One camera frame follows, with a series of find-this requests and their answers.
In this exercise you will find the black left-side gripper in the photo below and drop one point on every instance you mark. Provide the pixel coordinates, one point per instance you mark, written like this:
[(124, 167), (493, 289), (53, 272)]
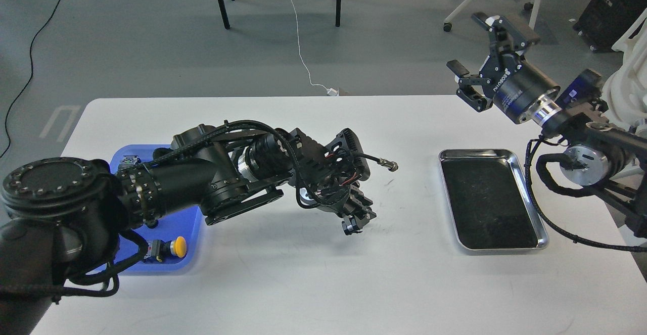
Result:
[(355, 209)]

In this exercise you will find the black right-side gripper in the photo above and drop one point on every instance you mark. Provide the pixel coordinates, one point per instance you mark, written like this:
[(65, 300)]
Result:
[(521, 91)]

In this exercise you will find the black right-side robot arm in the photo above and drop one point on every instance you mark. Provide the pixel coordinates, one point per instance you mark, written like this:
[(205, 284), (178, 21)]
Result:
[(597, 149)]

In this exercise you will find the black left-side robot arm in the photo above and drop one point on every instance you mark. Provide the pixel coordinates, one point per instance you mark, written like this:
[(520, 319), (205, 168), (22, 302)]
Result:
[(73, 222)]

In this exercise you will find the silver metal tray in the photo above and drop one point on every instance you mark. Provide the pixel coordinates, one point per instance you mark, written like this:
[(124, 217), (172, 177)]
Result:
[(489, 203)]

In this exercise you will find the blue plastic tray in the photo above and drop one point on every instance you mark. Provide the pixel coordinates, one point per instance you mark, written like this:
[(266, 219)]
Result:
[(186, 223)]

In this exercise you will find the white chair at right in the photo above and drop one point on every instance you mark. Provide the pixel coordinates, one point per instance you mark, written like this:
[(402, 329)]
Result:
[(625, 90)]

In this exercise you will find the black cabinet on casters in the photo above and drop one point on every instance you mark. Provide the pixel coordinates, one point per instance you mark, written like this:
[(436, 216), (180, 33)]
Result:
[(603, 22)]

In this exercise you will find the green orange push button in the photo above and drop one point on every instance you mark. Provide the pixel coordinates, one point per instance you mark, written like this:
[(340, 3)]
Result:
[(129, 161)]

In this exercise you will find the yellow push button switch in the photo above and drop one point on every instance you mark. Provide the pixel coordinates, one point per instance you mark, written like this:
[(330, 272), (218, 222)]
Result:
[(159, 250)]

